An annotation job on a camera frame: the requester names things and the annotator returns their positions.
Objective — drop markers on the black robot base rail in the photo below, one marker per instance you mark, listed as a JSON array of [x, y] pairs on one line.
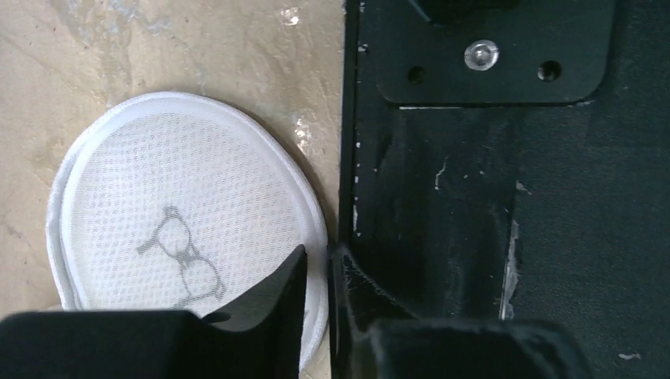
[[509, 160]]

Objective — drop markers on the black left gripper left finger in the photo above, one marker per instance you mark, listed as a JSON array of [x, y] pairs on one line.
[[257, 335]]

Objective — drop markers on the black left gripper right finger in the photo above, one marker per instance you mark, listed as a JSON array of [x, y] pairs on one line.
[[371, 336]]

